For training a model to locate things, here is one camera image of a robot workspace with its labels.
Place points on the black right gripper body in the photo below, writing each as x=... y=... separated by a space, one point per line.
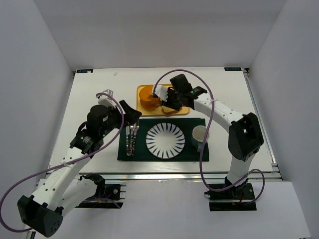
x=171 y=98

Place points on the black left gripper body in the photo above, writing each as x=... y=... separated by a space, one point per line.
x=119 y=115

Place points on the round orange bread loaf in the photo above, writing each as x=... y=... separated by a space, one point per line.
x=143 y=94

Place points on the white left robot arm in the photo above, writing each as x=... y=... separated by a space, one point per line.
x=46 y=207

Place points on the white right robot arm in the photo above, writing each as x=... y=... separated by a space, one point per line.
x=244 y=131

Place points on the seeded bread slice lower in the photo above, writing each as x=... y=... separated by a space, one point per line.
x=169 y=111

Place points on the metal spoon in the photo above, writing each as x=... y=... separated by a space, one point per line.
x=128 y=140

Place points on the yellow plastic tray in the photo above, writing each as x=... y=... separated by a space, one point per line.
x=157 y=112

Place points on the dark green placemat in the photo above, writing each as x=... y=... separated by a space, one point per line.
x=141 y=153

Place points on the white mug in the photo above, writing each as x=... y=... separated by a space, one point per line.
x=197 y=139

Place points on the white blue striped plate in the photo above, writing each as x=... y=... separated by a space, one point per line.
x=165 y=140

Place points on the blue label right corner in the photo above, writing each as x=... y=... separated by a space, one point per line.
x=232 y=69

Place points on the blue label corner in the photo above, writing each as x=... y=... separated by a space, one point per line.
x=232 y=69
x=84 y=71

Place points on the blue label left corner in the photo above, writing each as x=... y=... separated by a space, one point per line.
x=84 y=71

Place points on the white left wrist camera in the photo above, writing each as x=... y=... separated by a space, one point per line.
x=104 y=98

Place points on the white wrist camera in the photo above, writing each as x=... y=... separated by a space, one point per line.
x=104 y=98
x=160 y=91

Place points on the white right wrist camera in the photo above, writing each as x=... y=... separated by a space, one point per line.
x=160 y=91

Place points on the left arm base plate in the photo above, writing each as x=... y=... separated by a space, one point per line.
x=113 y=198

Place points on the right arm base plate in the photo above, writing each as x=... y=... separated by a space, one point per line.
x=231 y=201

